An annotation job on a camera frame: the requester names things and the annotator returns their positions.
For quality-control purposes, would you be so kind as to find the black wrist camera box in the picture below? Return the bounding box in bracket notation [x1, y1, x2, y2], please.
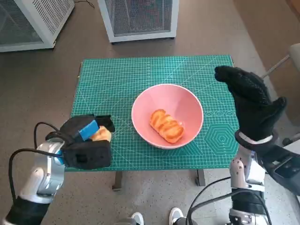
[254, 142, 300, 200]
[62, 140, 112, 170]

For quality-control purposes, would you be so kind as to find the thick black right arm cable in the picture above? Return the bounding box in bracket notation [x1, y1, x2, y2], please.
[188, 189, 272, 225]

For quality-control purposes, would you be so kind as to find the long braided toy bread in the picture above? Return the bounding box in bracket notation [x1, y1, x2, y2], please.
[149, 109, 186, 144]

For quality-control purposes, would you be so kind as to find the wide white mesh cabinet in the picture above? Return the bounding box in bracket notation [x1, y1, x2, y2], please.
[0, 0, 75, 53]

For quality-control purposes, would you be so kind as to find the grey table leg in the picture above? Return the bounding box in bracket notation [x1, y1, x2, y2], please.
[112, 171, 128, 192]
[194, 169, 206, 187]

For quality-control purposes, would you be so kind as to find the white left foot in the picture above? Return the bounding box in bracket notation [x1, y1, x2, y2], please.
[130, 212, 145, 225]

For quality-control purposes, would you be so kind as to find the green cutting mat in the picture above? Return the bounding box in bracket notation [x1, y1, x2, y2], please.
[64, 55, 241, 173]

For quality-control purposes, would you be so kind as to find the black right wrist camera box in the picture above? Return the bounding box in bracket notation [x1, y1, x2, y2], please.
[254, 142, 300, 200]

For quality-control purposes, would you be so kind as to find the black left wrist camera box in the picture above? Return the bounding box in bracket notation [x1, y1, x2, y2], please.
[62, 140, 112, 170]

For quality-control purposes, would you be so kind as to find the white foot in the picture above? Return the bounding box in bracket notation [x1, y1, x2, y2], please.
[130, 212, 145, 225]
[169, 207, 185, 225]

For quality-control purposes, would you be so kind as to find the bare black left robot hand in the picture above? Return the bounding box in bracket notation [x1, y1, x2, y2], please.
[60, 113, 115, 143]

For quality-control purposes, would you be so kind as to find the narrow white mesh cabinet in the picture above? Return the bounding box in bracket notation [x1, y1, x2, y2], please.
[97, 0, 180, 43]

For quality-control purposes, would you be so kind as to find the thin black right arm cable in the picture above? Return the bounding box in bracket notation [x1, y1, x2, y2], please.
[185, 176, 232, 225]

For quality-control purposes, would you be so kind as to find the round toy bread bun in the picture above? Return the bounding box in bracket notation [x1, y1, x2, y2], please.
[91, 126, 112, 142]

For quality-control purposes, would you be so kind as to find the white right foot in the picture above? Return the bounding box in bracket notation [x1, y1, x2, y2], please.
[169, 207, 185, 225]

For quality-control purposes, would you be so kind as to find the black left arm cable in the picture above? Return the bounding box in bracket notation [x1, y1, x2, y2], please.
[8, 149, 60, 200]
[34, 121, 75, 147]

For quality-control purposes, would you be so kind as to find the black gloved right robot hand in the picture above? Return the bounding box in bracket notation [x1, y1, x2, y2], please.
[214, 65, 287, 142]

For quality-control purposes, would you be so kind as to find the white flat panel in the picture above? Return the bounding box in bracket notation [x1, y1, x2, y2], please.
[287, 140, 300, 157]

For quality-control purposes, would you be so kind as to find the thin black floor cable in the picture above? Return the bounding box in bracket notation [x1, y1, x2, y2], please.
[74, 0, 94, 9]

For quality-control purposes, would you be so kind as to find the pink bowl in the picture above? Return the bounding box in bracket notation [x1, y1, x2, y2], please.
[131, 84, 204, 150]

